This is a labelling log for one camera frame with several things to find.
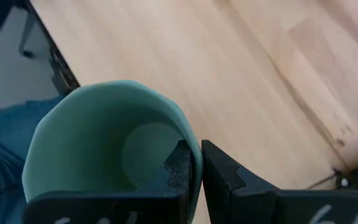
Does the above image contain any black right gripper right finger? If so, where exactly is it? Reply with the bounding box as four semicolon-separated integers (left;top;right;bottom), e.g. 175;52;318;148
201;139;358;224

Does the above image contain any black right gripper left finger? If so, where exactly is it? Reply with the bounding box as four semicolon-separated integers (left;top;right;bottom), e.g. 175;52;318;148
22;139;193;224

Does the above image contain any green mug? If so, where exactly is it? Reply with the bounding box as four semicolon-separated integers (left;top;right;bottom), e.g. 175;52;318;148
22;79;204;224

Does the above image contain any blue cloth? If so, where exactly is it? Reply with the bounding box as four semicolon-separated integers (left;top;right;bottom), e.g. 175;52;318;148
0;95;65;224

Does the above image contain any dark chair with grey leg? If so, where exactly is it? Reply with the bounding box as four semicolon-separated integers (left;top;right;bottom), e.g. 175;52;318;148
0;0;37;60

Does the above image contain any black metal table frame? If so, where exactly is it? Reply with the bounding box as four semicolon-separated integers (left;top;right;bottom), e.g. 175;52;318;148
25;0;81;95

